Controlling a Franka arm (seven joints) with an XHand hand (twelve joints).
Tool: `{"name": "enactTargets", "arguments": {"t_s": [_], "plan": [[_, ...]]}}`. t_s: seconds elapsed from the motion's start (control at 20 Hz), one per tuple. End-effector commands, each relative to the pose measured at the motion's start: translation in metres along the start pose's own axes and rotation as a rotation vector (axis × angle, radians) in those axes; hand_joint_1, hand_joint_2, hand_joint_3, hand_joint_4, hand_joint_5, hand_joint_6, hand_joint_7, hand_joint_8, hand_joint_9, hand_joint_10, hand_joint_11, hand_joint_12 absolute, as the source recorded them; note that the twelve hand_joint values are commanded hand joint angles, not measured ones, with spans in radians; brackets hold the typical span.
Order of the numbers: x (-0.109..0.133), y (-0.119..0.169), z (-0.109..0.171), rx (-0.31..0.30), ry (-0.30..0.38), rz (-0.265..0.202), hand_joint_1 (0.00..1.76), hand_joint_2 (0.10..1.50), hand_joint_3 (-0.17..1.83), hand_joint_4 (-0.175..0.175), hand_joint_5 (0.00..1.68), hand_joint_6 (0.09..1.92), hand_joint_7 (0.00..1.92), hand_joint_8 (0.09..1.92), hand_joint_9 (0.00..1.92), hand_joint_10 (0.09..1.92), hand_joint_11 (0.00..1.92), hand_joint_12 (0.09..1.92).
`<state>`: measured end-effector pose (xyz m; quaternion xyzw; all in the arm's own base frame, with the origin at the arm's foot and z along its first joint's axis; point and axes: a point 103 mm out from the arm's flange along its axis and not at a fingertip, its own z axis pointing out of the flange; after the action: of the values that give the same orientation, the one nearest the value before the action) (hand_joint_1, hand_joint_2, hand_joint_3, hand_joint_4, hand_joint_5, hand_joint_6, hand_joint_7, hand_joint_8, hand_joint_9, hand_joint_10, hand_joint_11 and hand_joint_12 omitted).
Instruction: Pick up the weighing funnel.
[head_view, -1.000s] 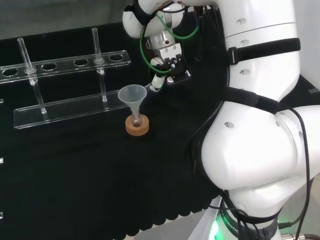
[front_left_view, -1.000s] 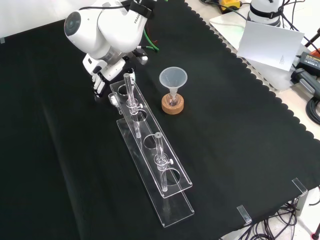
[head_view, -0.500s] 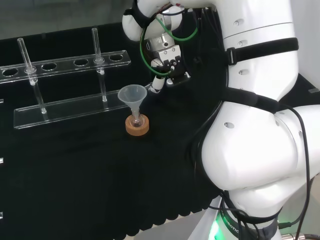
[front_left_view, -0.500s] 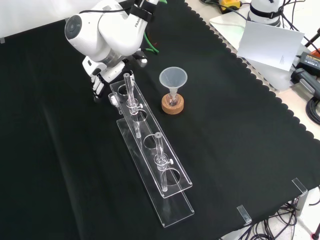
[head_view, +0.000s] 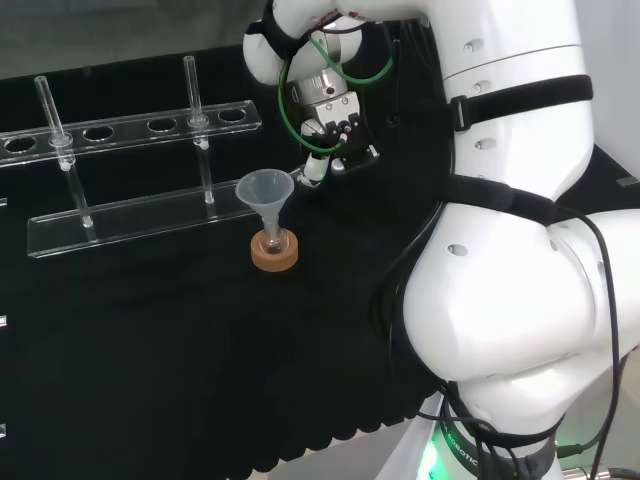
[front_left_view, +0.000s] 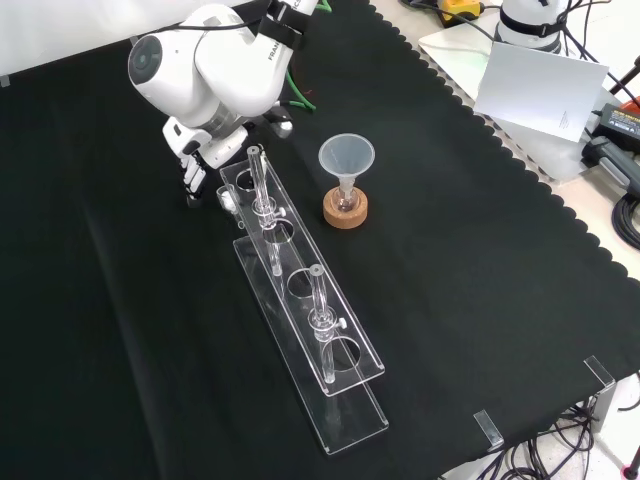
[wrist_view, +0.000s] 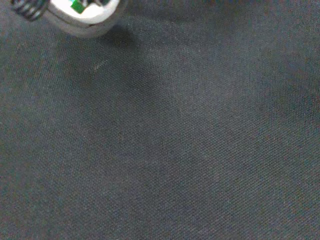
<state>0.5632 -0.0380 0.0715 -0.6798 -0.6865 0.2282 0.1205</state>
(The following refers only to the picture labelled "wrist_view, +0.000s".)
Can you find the black bench cloth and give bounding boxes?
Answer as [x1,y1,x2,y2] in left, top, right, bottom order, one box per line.
[0,0,320,240]

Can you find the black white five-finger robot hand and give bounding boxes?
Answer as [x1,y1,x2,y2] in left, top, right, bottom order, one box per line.
[11,0,122,39]

